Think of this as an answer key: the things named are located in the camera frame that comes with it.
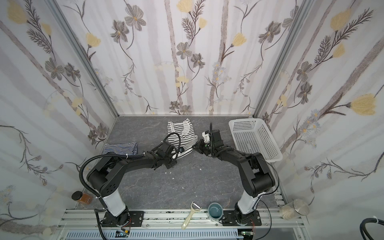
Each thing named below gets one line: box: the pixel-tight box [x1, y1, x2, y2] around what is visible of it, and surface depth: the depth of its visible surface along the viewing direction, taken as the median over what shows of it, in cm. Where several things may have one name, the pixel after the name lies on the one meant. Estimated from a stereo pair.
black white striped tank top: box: [167, 118, 198, 159], surface depth 110 cm
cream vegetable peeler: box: [181, 201, 202, 230], surface depth 76 cm
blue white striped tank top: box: [103, 142, 138, 155], surface depth 102 cm
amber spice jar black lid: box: [71, 190, 94, 205], surface depth 75 cm
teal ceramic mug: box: [208, 202, 223, 223], surface depth 74 cm
